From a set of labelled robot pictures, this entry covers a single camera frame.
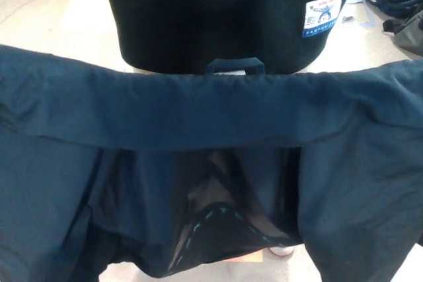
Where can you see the navy blue coat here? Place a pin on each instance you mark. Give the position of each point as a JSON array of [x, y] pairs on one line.
[[211, 107]]

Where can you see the black knit sweater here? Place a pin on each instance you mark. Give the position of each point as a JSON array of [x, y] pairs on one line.
[[211, 14]]

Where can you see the orange floor marking rectangle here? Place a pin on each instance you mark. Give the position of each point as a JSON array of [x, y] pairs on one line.
[[248, 257]]

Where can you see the red and white sneaker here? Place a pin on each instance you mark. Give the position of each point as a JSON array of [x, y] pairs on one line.
[[281, 250]]

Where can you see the grey and black bag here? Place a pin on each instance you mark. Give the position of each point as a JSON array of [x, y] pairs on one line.
[[408, 32]]

